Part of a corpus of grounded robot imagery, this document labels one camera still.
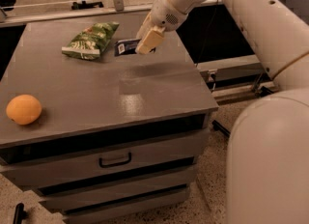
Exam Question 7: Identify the blue rxbar blueberry bar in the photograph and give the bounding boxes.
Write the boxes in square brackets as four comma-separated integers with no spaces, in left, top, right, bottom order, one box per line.
[114,39,140,57]

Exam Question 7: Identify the grey drawer cabinet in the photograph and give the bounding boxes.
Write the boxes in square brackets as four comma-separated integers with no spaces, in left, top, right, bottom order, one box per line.
[0,18,217,224]

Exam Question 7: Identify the black stand legs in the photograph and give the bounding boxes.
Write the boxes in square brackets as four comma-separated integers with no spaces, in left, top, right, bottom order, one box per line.
[211,86,273,138]

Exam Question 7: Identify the orange fruit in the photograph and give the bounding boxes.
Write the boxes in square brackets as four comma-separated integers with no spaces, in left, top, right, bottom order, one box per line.
[6,95,42,126]

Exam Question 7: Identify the black cable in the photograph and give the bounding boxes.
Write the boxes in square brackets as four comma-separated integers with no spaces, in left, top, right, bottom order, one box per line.
[194,0,220,68]

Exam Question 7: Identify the grey metal rail frame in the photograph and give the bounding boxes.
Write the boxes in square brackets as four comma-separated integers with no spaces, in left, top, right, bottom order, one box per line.
[197,55,266,82]

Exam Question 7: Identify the green chip bag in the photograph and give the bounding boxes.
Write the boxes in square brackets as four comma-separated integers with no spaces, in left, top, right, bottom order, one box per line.
[62,22,119,61]

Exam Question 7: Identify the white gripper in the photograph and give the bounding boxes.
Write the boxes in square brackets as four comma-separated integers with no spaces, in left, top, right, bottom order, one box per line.
[135,0,206,54]

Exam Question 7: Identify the black drawer handle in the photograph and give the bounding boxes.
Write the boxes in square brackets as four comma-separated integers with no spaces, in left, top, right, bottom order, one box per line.
[98,152,132,168]

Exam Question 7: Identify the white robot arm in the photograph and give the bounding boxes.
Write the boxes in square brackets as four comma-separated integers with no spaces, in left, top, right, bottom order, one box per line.
[136,0,309,224]

